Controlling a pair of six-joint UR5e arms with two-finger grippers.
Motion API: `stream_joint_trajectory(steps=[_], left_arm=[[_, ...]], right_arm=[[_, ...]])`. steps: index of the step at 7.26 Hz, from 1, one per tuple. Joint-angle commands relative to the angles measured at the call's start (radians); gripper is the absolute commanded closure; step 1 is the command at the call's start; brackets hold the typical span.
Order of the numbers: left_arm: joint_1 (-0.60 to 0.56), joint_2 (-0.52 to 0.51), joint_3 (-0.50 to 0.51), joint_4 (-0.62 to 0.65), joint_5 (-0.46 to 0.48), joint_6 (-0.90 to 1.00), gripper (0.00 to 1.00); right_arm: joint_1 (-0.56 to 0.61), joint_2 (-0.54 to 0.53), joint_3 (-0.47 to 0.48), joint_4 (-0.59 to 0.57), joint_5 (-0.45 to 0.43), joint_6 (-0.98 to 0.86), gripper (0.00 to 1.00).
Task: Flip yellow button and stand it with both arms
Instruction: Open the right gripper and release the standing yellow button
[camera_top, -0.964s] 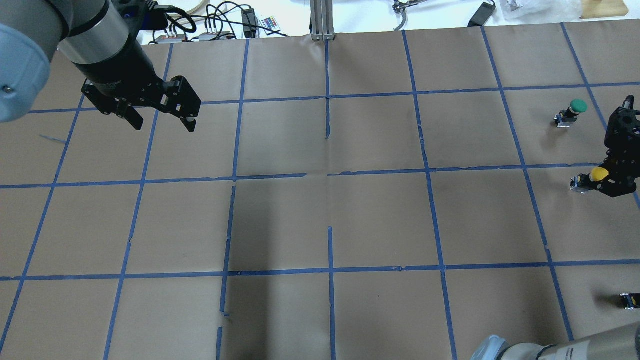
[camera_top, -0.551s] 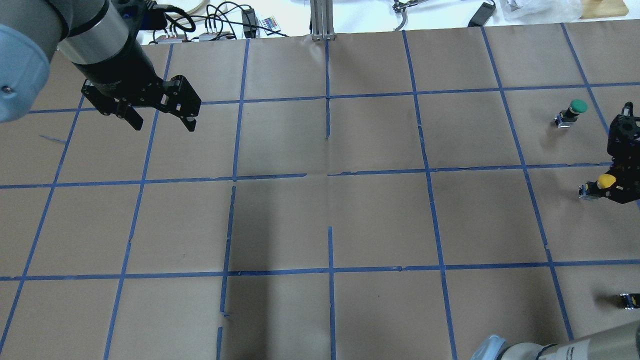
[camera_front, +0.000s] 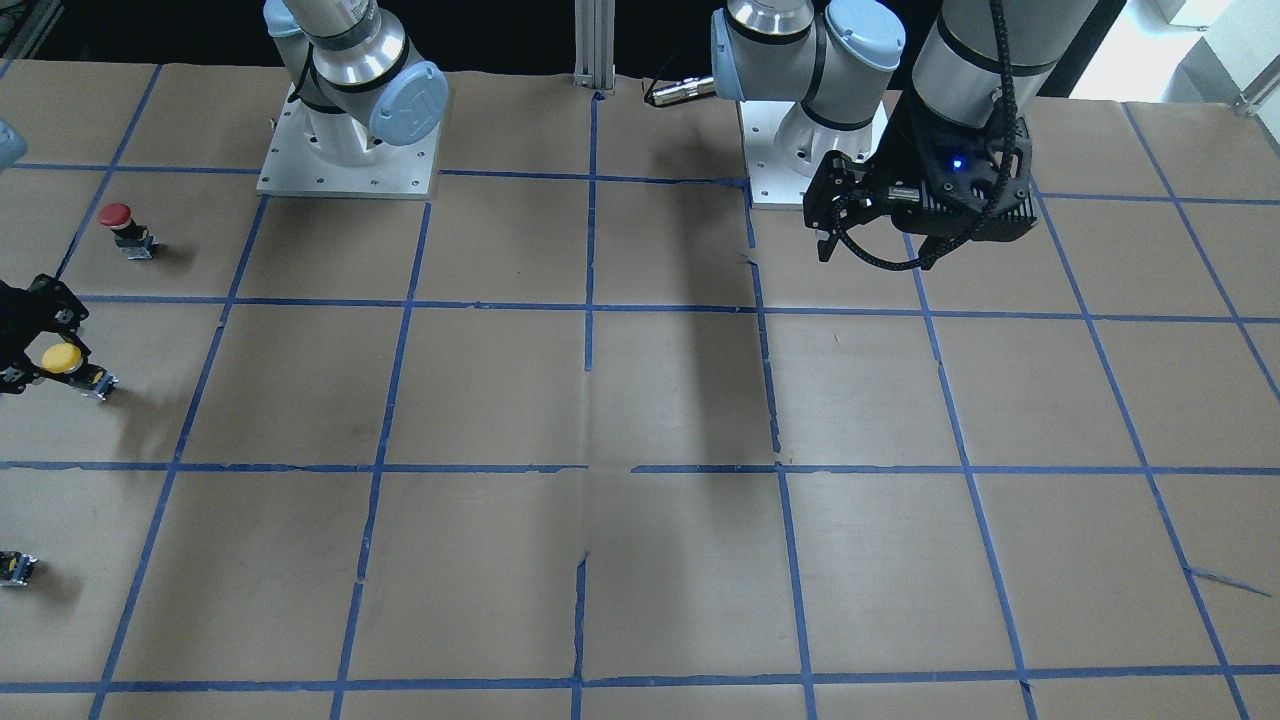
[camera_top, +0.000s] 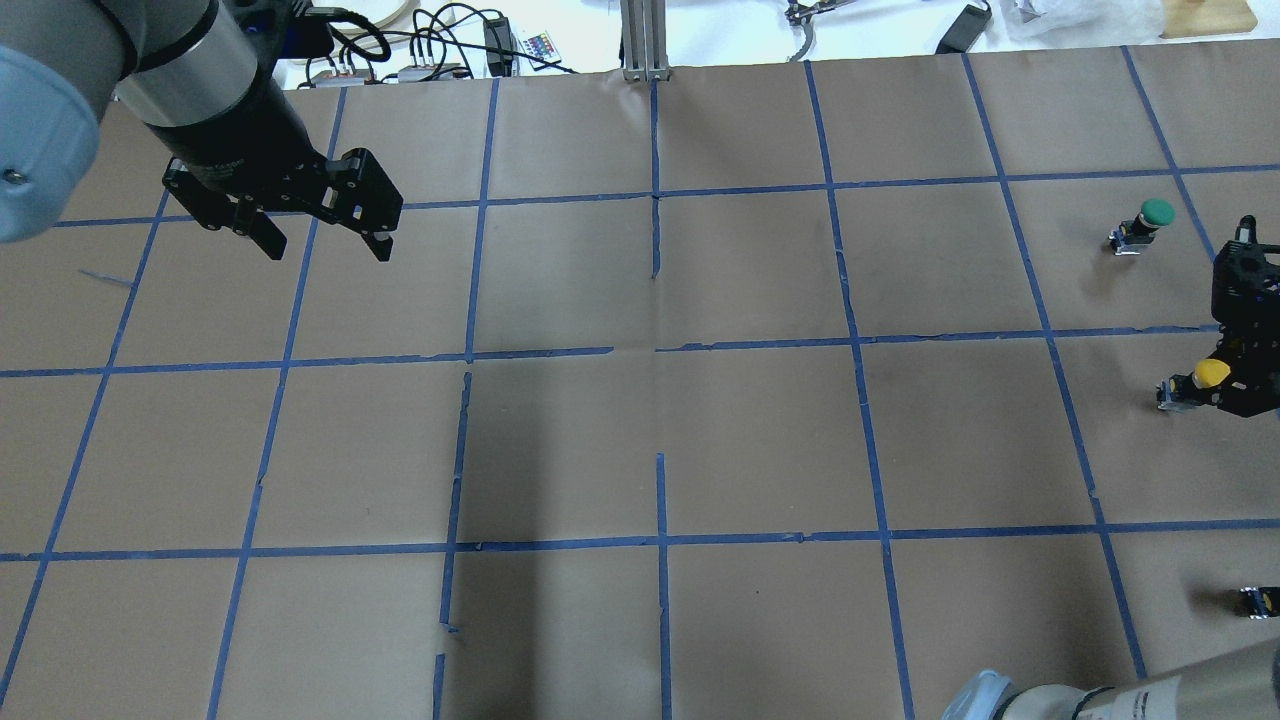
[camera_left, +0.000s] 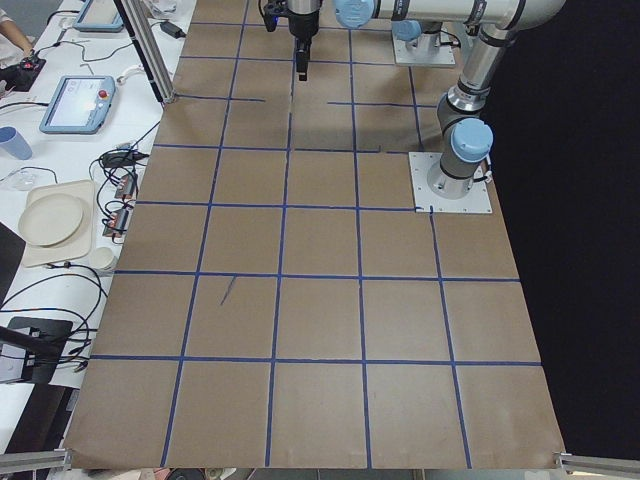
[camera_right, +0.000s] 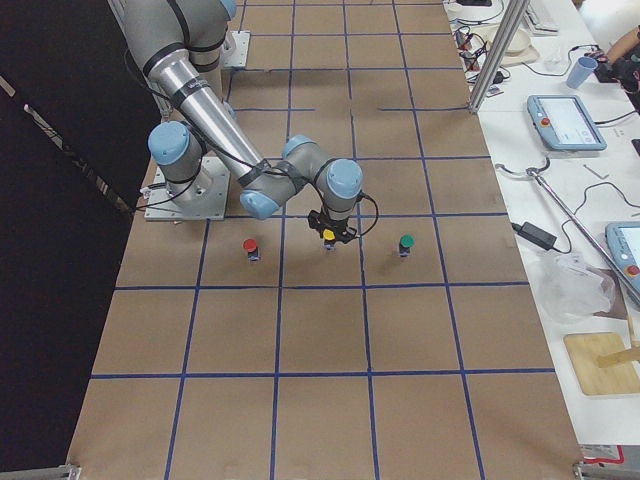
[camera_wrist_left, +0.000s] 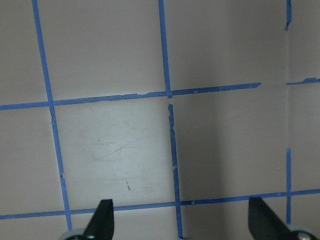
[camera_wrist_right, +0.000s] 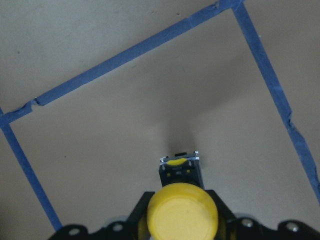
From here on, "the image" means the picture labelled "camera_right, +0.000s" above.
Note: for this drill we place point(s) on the black power adapter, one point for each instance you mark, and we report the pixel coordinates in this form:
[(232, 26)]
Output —
[(537, 236)]

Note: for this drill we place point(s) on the teach pendant near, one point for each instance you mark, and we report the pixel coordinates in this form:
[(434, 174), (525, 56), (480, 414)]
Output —
[(623, 242)]

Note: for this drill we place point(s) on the beige bowl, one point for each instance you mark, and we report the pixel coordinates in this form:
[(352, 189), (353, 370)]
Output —
[(519, 50)]

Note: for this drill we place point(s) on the aluminium frame post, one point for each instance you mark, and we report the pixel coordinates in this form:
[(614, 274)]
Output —
[(504, 34)]

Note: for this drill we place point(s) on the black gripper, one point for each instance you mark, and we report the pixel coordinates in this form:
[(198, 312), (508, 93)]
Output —
[(338, 227)]

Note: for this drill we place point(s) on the teach pendant far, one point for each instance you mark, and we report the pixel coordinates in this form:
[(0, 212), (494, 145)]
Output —
[(564, 124)]

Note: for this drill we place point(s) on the blue plastic cup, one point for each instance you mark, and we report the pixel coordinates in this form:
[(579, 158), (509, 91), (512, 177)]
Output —
[(581, 71)]

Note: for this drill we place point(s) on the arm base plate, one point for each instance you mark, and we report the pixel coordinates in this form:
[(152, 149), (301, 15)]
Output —
[(205, 199), (234, 51)]

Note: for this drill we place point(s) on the metal walking cane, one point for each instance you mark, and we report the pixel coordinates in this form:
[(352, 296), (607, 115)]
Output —
[(536, 173)]

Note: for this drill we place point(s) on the green push button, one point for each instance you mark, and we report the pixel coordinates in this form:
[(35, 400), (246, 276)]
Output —
[(405, 244)]

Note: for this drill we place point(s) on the wooden cutting board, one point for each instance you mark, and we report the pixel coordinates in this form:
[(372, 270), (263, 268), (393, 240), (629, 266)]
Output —
[(602, 363)]

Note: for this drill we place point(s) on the red push button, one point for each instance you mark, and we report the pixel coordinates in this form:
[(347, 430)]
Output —
[(251, 248)]

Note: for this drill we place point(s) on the yellow push button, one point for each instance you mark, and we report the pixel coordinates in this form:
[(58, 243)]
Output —
[(329, 239)]

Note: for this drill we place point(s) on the teach pendant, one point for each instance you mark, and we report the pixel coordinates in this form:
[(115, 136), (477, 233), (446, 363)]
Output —
[(564, 124), (623, 242)]

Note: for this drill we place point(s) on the clear plastic bag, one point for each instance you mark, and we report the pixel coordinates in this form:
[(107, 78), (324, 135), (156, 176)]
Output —
[(571, 288)]

